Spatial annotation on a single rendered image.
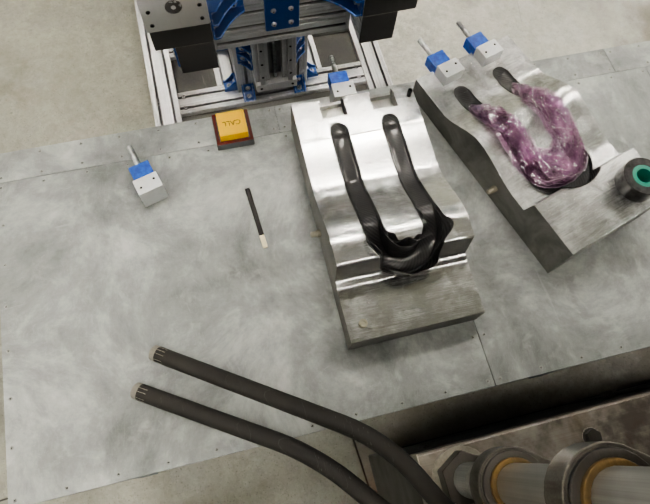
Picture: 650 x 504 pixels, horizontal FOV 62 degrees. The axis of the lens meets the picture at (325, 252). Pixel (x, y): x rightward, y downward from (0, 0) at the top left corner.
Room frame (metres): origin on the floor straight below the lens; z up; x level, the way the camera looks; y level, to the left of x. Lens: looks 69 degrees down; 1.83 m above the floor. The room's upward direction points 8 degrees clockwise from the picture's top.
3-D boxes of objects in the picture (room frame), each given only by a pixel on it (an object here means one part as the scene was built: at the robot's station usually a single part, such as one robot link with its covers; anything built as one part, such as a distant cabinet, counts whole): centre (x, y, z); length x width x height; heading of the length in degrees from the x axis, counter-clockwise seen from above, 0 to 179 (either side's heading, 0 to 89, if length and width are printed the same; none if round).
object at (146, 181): (0.50, 0.40, 0.83); 0.13 x 0.05 x 0.05; 37
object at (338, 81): (0.80, 0.03, 0.83); 0.13 x 0.05 x 0.05; 21
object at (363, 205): (0.50, -0.10, 0.92); 0.35 x 0.16 x 0.09; 21
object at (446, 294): (0.48, -0.10, 0.87); 0.50 x 0.26 x 0.14; 21
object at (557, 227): (0.69, -0.40, 0.86); 0.50 x 0.26 x 0.11; 38
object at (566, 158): (0.69, -0.40, 0.90); 0.26 x 0.18 x 0.08; 38
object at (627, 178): (0.58, -0.58, 0.93); 0.08 x 0.08 x 0.04
